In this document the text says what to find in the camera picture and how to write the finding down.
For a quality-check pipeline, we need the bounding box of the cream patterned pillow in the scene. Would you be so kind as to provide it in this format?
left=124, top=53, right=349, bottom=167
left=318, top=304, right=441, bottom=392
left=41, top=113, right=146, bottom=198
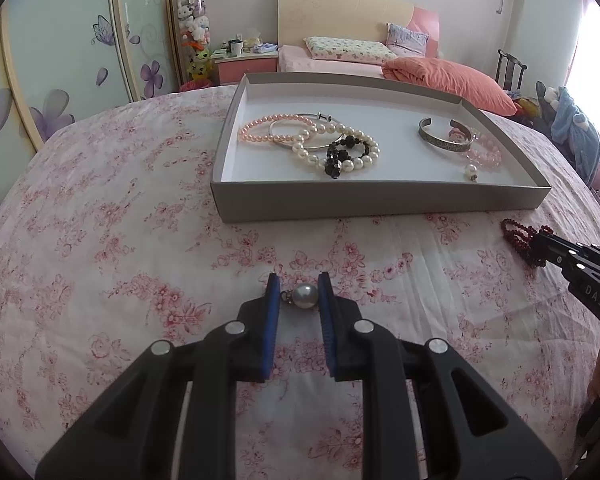
left=304, top=36, right=398, bottom=65

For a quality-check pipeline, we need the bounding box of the blue plush toy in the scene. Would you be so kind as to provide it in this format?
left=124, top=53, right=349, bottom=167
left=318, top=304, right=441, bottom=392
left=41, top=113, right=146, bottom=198
left=550, top=86, right=600, bottom=186

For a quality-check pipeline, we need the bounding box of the black bead bracelet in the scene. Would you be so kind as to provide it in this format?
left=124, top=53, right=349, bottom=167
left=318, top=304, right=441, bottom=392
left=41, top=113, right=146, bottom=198
left=322, top=132, right=376, bottom=179

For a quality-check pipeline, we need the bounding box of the small pink pearl bracelet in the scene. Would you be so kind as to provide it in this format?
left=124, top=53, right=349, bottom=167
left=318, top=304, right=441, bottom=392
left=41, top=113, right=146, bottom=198
left=237, top=114, right=321, bottom=147

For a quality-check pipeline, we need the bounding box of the grey cardboard box tray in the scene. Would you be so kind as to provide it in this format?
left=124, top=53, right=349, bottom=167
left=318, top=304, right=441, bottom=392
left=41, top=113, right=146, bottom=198
left=210, top=72, right=552, bottom=224

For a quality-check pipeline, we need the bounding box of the flower-print sliding wardrobe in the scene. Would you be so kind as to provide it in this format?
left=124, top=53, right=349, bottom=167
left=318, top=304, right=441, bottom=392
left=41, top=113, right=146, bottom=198
left=0, top=0, right=181, bottom=221

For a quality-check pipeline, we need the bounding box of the thin silver bangle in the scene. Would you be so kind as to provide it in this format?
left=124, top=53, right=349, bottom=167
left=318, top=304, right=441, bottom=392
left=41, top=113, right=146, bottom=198
left=267, top=112, right=333, bottom=150

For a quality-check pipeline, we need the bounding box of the pink floral bedsheet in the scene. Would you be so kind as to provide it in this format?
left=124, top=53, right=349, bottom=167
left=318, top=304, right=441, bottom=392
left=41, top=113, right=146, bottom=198
left=0, top=85, right=600, bottom=480

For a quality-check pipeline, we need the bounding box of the plain pink bedsheet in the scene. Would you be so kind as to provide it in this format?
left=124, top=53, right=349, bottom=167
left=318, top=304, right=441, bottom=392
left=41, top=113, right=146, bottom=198
left=277, top=45, right=386, bottom=78

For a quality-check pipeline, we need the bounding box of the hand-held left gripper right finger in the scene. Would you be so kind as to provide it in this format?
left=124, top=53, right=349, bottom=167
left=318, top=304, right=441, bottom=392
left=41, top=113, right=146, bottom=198
left=317, top=271, right=563, bottom=480

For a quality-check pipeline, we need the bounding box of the blue floral pillow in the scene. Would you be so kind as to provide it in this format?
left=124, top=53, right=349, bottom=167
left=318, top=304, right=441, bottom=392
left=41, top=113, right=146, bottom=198
left=385, top=22, right=430, bottom=58

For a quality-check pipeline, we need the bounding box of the clear tube of plush toys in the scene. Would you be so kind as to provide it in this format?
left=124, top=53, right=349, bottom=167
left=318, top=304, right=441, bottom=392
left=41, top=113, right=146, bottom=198
left=175, top=0, right=215, bottom=92

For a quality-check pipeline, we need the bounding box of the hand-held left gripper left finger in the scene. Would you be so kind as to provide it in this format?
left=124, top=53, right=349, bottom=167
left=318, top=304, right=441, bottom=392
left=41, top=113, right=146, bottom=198
left=35, top=272, right=283, bottom=480

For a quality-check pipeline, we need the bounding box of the dark wooden chair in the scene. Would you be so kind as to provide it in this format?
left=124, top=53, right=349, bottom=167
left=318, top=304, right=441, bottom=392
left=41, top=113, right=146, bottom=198
left=495, top=49, right=527, bottom=92

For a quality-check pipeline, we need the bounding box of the black office chair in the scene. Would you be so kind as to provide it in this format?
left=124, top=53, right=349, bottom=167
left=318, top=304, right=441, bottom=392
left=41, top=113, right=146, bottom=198
left=535, top=80, right=561, bottom=136

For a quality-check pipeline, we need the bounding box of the orange-pink pillow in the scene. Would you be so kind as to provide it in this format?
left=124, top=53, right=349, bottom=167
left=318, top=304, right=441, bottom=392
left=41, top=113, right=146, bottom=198
left=382, top=56, right=518, bottom=116

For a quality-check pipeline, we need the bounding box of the single pearl earring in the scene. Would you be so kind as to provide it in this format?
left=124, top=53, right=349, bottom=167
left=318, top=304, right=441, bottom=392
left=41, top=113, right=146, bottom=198
left=280, top=284, right=317, bottom=310

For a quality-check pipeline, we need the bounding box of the wooden bed headboard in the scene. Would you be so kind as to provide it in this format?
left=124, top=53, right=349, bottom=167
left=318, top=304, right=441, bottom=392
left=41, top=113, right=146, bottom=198
left=277, top=0, right=441, bottom=58

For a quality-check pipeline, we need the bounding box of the white pearl bracelet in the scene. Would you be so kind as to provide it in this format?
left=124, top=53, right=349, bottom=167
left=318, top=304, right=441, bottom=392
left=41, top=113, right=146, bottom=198
left=290, top=122, right=381, bottom=173

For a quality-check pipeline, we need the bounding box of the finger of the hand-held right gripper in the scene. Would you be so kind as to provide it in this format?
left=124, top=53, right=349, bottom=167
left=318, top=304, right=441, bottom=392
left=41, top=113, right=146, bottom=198
left=536, top=230, right=593, bottom=256
left=529, top=241, right=587, bottom=273

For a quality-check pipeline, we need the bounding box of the dark red bead necklace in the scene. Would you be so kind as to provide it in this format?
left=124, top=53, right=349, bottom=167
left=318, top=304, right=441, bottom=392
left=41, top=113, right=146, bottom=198
left=500, top=217, right=553, bottom=268

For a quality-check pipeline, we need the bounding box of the silver cuff bracelet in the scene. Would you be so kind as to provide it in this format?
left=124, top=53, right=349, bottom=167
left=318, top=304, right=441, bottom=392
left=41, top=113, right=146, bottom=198
left=418, top=117, right=478, bottom=157

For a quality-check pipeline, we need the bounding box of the pink nightstand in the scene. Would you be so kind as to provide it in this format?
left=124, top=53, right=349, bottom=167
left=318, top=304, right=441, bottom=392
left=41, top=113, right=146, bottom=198
left=214, top=52, right=280, bottom=86

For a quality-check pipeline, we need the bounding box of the pink bead bracelet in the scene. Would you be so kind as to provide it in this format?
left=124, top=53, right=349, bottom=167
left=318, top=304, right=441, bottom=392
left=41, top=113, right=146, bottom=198
left=447, top=127, right=503, bottom=181

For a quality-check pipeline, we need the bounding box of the colourful toy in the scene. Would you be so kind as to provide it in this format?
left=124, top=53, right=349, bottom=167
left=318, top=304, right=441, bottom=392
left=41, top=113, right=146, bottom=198
left=512, top=95, right=538, bottom=118

